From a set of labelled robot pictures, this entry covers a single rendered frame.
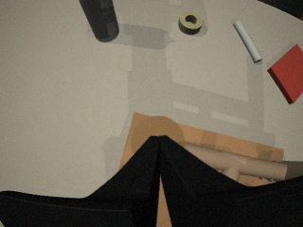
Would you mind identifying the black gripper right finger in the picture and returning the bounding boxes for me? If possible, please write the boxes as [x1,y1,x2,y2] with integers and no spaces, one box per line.
[158,135,303,227]

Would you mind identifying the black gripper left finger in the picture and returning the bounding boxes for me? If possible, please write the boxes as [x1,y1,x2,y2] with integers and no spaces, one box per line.
[0,135,160,227]

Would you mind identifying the light grey cylinder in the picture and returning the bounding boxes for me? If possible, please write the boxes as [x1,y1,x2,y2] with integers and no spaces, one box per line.
[233,21,262,63]

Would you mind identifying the grey cylinder with red cone top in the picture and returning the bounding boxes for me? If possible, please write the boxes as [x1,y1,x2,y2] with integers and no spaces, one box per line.
[79,0,119,43]

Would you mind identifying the wooden stool legs with h-shaped crossbars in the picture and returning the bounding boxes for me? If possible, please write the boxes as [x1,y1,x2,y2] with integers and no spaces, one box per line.
[131,115,303,183]

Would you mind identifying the red flat rectangular pad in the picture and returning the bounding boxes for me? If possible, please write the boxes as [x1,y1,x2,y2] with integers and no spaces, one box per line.
[267,44,303,105]

